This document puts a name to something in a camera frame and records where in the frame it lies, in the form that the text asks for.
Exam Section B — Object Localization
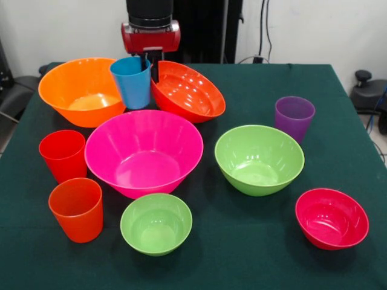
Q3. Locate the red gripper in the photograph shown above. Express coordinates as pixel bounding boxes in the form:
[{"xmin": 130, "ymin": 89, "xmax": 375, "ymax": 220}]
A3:
[{"xmin": 121, "ymin": 20, "xmax": 181, "ymax": 84}]

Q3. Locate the blue cup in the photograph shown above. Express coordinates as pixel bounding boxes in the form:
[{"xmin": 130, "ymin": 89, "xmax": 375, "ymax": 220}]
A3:
[{"xmin": 109, "ymin": 57, "xmax": 152, "ymax": 110}]

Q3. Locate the red-orange bowl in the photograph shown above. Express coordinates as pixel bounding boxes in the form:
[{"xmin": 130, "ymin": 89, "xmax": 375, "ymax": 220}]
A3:
[{"xmin": 150, "ymin": 60, "xmax": 227, "ymax": 124}]

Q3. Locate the large orange bowl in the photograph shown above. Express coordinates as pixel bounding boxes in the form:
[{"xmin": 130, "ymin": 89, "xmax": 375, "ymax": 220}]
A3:
[{"xmin": 37, "ymin": 57, "xmax": 127, "ymax": 129}]

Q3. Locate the large pink bowl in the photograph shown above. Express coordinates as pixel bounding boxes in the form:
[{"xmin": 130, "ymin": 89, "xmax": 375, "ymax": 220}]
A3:
[{"xmin": 84, "ymin": 109, "xmax": 204, "ymax": 200}]

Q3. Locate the red cup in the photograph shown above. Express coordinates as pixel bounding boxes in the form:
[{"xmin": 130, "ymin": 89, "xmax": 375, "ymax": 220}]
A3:
[{"xmin": 38, "ymin": 129, "xmax": 88, "ymax": 184}]

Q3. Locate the red-orange cup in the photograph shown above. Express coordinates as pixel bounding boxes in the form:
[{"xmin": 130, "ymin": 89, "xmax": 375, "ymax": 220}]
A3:
[{"xmin": 48, "ymin": 177, "xmax": 104, "ymax": 243}]

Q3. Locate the large green bowl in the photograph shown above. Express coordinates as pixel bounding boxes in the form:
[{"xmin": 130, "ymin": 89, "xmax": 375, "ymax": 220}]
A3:
[{"xmin": 214, "ymin": 124, "xmax": 305, "ymax": 198}]

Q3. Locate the purple cup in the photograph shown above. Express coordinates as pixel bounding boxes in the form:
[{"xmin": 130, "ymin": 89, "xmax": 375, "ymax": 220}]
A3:
[{"xmin": 274, "ymin": 95, "xmax": 316, "ymax": 144}]

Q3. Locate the small green bowl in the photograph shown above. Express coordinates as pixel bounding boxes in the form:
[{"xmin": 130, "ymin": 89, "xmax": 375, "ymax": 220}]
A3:
[{"xmin": 120, "ymin": 193, "xmax": 194, "ymax": 257}]

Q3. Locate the dark green table cloth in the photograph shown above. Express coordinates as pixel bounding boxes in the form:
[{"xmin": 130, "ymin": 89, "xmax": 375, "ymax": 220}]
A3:
[{"xmin": 0, "ymin": 62, "xmax": 387, "ymax": 290}]

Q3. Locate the small pink bowl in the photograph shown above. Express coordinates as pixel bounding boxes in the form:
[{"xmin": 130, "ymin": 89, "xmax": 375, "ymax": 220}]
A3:
[{"xmin": 295, "ymin": 188, "xmax": 370, "ymax": 251}]

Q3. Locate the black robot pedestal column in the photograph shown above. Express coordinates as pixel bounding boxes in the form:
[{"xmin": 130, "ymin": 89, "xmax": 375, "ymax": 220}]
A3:
[{"xmin": 164, "ymin": 0, "xmax": 244, "ymax": 64}]

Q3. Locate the black wall cable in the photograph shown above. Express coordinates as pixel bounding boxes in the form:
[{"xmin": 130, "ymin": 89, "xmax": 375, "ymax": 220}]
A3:
[{"xmin": 258, "ymin": 0, "xmax": 273, "ymax": 62}]

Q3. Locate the black pedestal leg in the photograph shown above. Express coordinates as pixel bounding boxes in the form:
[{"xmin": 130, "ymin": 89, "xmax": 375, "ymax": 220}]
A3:
[
  {"xmin": 0, "ymin": 75, "xmax": 40, "ymax": 121},
  {"xmin": 350, "ymin": 69, "xmax": 387, "ymax": 135}
]

